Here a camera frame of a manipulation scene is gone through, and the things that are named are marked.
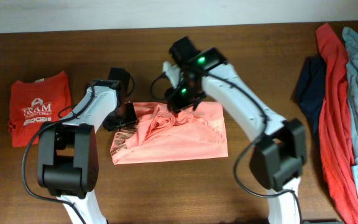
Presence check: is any salmon pink t-shirt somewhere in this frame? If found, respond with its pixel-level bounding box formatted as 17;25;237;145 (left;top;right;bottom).
110;101;228;165

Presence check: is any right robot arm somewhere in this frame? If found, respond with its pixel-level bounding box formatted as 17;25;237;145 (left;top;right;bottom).
163;37;307;223

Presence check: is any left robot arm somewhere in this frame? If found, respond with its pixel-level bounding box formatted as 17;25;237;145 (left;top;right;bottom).
37;68;137;223

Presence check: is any folded red printed t-shirt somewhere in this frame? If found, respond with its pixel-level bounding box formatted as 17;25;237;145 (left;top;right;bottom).
8;71;72;147

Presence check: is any navy blue garment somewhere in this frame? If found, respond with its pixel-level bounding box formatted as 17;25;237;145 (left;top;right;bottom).
295;56;327;139

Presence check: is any red orange garment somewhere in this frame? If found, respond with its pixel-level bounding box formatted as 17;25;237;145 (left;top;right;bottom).
315;23;358;223

